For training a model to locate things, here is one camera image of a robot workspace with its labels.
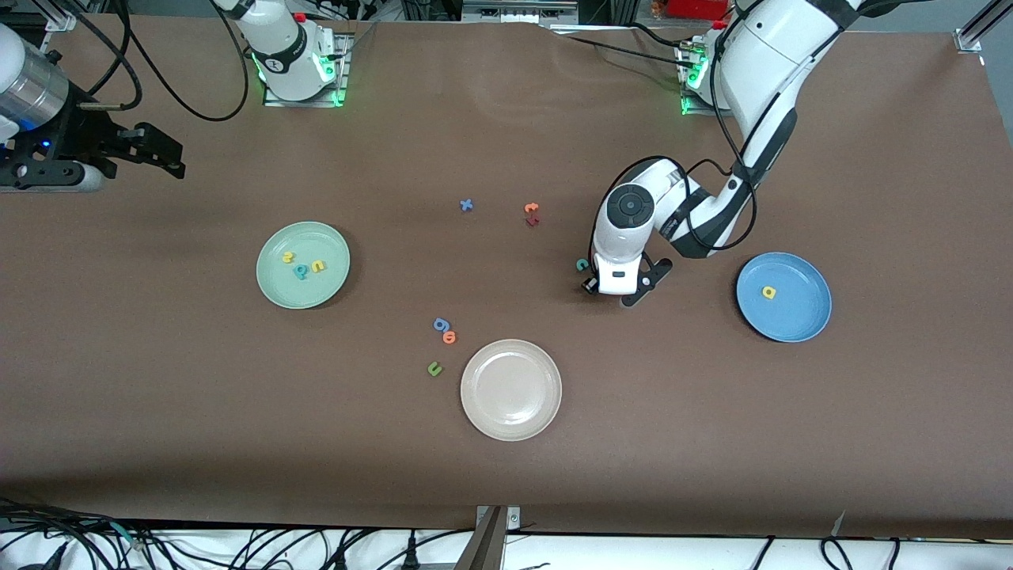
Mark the beige plate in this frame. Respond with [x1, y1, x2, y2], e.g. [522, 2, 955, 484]
[460, 339, 563, 442]

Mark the light green plate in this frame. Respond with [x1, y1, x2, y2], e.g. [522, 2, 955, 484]
[256, 221, 351, 310]

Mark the blue plate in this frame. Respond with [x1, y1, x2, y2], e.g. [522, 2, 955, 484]
[735, 252, 833, 344]

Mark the silver equipment box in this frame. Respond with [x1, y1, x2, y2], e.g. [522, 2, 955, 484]
[461, 0, 579, 25]

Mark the red box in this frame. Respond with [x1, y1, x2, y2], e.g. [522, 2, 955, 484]
[665, 0, 733, 21]

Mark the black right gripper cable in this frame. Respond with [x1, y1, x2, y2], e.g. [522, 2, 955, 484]
[55, 0, 145, 110]

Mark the black right arm cable loop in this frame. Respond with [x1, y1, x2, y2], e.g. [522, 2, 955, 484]
[119, 0, 250, 124]

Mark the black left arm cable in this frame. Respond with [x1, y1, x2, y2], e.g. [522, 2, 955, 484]
[682, 16, 758, 253]

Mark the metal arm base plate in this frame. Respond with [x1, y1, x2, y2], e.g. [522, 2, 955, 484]
[677, 36, 737, 119]
[262, 30, 355, 108]

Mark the black base cable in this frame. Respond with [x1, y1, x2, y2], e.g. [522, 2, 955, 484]
[563, 33, 688, 63]
[317, 6, 377, 63]
[625, 21, 697, 52]

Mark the metal bracket plate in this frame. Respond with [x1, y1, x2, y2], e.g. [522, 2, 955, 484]
[475, 505, 522, 533]

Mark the grey metal post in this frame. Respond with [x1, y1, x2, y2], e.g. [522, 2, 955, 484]
[453, 507, 507, 570]

